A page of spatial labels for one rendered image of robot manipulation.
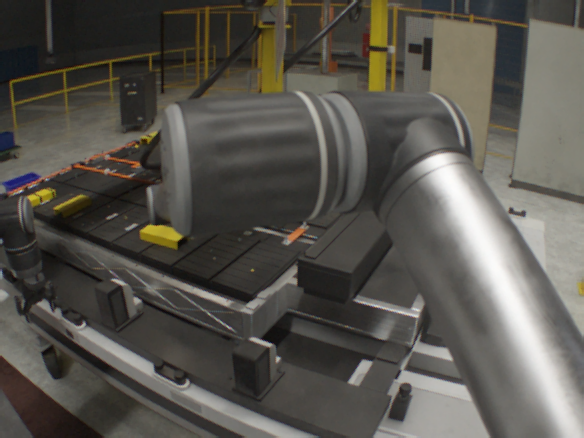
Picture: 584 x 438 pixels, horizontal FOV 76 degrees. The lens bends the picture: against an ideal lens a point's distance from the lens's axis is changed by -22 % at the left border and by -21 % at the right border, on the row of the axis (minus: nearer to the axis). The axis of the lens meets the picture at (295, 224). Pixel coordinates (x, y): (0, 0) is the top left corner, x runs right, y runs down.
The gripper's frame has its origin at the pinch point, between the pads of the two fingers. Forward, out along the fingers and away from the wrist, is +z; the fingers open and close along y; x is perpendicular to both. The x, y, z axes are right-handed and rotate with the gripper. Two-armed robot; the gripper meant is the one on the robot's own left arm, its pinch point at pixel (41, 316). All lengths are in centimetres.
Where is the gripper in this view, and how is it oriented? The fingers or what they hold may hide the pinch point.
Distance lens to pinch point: 146.5
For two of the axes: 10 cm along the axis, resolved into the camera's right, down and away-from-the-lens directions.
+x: 8.0, 2.7, -5.3
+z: -0.2, 9.1, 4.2
